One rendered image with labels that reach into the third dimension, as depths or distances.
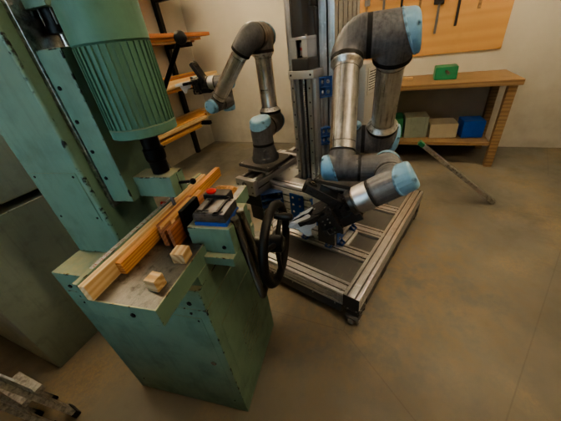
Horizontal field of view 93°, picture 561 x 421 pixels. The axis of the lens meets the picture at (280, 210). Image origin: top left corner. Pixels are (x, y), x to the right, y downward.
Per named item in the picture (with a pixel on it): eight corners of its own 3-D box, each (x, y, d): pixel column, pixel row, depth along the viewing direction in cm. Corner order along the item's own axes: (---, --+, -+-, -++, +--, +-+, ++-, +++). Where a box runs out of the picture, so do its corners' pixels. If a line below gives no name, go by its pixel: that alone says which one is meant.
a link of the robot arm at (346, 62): (328, 7, 75) (318, 177, 72) (368, 1, 72) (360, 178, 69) (331, 36, 87) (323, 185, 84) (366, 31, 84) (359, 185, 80)
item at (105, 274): (93, 301, 64) (83, 286, 61) (88, 300, 64) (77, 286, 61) (208, 185, 112) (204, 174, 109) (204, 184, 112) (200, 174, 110)
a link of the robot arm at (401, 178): (418, 178, 67) (425, 194, 60) (377, 196, 73) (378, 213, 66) (405, 153, 65) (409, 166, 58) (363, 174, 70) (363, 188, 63)
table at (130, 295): (199, 335, 59) (192, 318, 56) (93, 316, 67) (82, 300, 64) (271, 198, 108) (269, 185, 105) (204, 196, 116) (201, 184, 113)
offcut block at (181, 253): (180, 253, 75) (176, 244, 73) (192, 254, 74) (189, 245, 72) (173, 263, 72) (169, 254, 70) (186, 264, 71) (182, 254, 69)
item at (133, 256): (127, 274, 70) (120, 263, 68) (121, 273, 71) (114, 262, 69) (221, 174, 118) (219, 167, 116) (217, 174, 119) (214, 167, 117)
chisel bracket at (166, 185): (178, 201, 84) (169, 177, 79) (141, 200, 87) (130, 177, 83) (190, 190, 89) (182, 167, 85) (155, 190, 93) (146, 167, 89)
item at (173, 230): (178, 248, 77) (170, 230, 74) (174, 248, 78) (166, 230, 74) (214, 204, 97) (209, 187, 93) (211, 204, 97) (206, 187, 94)
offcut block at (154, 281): (148, 290, 65) (143, 280, 63) (157, 281, 67) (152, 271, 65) (159, 292, 64) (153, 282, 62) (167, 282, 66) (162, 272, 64)
